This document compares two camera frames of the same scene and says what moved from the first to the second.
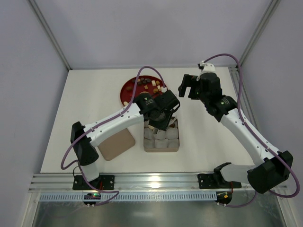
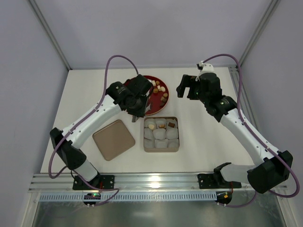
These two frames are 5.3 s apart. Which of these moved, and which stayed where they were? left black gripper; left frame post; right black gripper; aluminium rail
Moved: left black gripper
Stayed: left frame post; right black gripper; aluminium rail
